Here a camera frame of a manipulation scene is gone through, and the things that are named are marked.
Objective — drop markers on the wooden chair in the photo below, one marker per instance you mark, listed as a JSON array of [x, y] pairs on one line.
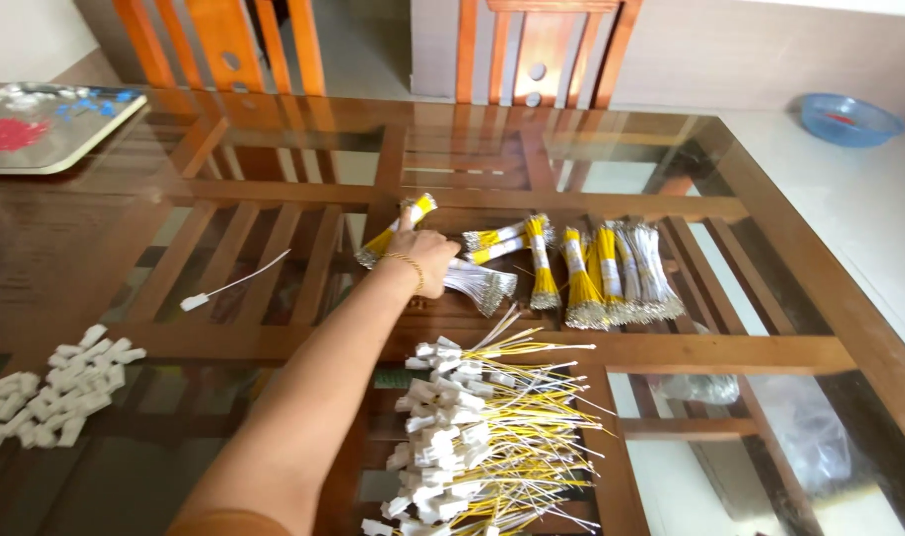
[[545, 48], [221, 45]]

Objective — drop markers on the heap of blue small parts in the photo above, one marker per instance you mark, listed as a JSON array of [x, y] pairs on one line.
[[95, 106]]

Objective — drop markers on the metal tray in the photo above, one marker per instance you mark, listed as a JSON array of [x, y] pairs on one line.
[[57, 145]]

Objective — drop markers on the clear plastic bag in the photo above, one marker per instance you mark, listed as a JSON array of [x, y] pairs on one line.
[[802, 439], [698, 388]]

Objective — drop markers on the blue plastic bowl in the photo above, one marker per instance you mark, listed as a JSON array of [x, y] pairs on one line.
[[851, 120]]

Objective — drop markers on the heap of white small parts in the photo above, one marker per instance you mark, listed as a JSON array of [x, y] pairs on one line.
[[24, 100]]

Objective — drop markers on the orange sleeve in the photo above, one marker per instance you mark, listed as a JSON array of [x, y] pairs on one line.
[[229, 525]]

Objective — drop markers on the heap of red small parts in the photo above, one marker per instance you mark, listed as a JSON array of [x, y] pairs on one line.
[[5, 136]]

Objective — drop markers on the person's left hand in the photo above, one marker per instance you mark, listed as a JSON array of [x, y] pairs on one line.
[[419, 257]]

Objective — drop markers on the pile of white plastic connectors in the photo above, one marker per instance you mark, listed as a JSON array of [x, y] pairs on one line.
[[57, 394]]

